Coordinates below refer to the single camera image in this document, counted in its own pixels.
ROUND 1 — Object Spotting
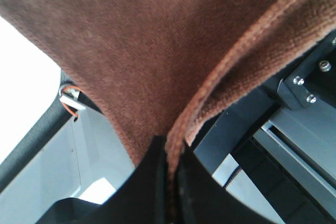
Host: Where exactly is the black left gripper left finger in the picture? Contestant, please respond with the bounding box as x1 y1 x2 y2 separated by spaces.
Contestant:
38 136 166 223

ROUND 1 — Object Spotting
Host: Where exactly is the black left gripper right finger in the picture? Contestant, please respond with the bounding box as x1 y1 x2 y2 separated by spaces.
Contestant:
175 145 273 223

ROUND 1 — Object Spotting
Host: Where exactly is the brown towel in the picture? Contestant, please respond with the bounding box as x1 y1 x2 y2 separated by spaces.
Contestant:
1 0 335 174

